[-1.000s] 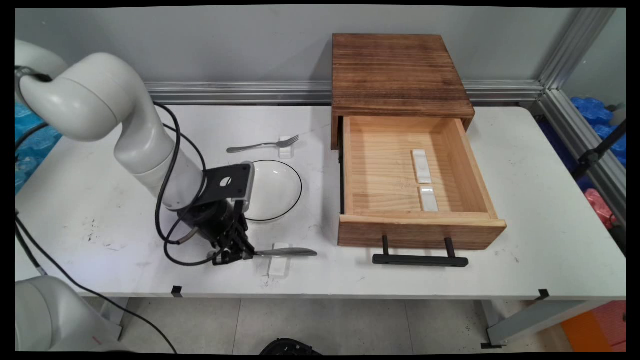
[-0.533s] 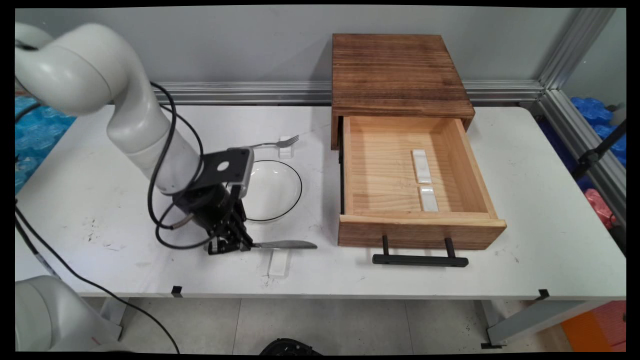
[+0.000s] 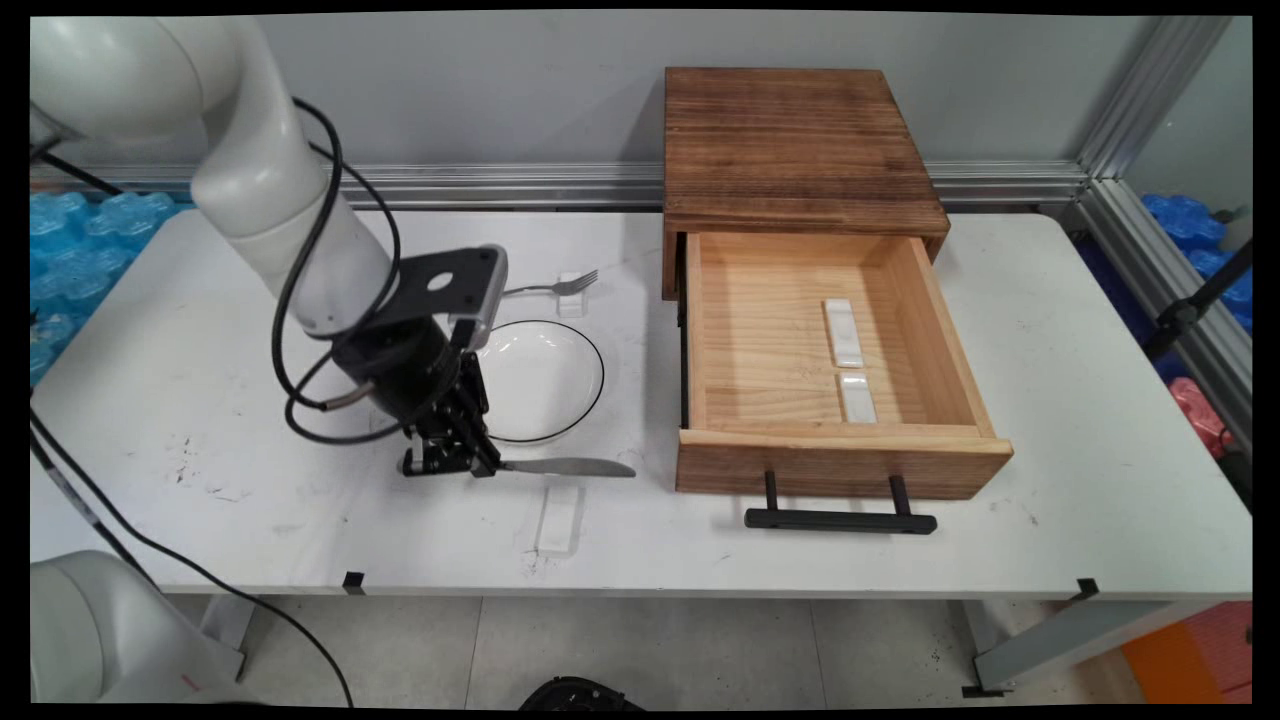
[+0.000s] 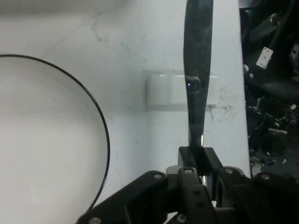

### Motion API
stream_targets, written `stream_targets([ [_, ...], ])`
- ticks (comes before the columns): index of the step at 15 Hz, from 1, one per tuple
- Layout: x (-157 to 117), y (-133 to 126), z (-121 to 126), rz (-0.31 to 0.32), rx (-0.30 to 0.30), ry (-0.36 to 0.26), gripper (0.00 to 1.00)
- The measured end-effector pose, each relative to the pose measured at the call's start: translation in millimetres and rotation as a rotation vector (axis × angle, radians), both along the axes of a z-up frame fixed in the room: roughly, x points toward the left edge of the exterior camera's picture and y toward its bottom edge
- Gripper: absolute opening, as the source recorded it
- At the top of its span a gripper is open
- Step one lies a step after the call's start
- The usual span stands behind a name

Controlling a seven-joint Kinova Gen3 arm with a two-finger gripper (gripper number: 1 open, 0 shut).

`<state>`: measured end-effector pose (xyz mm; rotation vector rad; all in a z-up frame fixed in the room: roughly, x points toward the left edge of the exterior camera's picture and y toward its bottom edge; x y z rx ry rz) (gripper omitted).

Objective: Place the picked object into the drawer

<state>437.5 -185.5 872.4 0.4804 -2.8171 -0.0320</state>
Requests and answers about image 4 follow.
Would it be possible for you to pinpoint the white plate with black rim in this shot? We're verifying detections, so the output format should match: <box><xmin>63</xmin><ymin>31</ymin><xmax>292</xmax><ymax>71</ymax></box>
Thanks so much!
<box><xmin>0</xmin><ymin>54</ymin><xmax>110</xmax><ymax>224</ymax></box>

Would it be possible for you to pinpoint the stainless steel table knife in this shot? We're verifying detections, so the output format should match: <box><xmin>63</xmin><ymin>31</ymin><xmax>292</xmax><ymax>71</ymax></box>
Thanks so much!
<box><xmin>183</xmin><ymin>0</ymin><xmax>214</xmax><ymax>185</ymax></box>

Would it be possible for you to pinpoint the black equipment on floor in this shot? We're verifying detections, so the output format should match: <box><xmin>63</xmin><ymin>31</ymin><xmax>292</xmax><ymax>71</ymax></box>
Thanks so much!
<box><xmin>238</xmin><ymin>0</ymin><xmax>299</xmax><ymax>180</ymax></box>

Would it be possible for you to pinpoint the white tag with holes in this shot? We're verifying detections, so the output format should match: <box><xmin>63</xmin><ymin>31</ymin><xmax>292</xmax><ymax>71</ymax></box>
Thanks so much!
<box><xmin>256</xmin><ymin>46</ymin><xmax>274</xmax><ymax>70</ymax></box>

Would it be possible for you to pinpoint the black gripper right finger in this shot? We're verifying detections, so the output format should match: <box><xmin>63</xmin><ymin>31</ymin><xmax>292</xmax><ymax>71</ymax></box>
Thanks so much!
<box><xmin>203</xmin><ymin>147</ymin><xmax>299</xmax><ymax>224</ymax></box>

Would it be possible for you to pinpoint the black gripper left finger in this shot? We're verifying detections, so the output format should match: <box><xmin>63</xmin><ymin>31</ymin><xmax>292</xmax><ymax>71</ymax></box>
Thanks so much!
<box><xmin>77</xmin><ymin>146</ymin><xmax>218</xmax><ymax>224</ymax></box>

